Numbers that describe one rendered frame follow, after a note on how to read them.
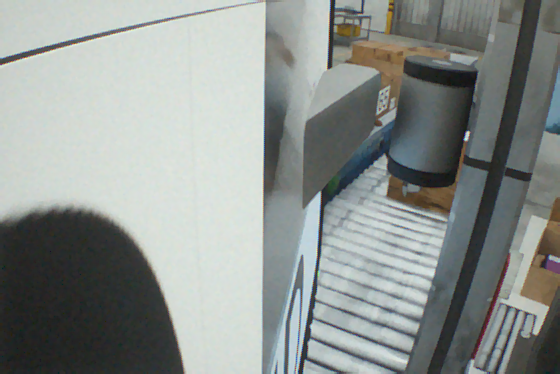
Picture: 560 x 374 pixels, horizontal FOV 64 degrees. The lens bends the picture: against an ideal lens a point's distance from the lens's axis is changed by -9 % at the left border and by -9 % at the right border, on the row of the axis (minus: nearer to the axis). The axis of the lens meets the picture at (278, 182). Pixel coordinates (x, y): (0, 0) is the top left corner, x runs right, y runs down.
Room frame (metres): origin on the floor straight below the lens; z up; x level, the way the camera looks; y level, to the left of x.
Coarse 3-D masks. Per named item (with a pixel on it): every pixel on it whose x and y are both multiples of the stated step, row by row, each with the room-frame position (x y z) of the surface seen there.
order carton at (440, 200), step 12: (396, 180) 1.59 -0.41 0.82; (456, 180) 1.49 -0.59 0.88; (396, 192) 1.59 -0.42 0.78; (408, 192) 1.56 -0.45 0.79; (420, 192) 1.55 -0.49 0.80; (432, 192) 1.52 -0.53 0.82; (444, 192) 1.51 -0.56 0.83; (420, 204) 1.54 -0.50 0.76; (432, 204) 1.52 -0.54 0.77; (444, 204) 1.50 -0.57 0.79
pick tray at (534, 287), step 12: (540, 240) 1.17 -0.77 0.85; (552, 240) 1.24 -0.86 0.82; (540, 252) 1.25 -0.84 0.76; (552, 252) 1.23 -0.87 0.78; (540, 264) 1.19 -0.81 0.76; (528, 276) 1.03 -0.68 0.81; (540, 276) 1.01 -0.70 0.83; (552, 276) 0.99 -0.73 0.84; (528, 288) 1.02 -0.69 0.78; (540, 288) 1.00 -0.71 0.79; (552, 288) 0.99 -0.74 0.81; (540, 300) 1.00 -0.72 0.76
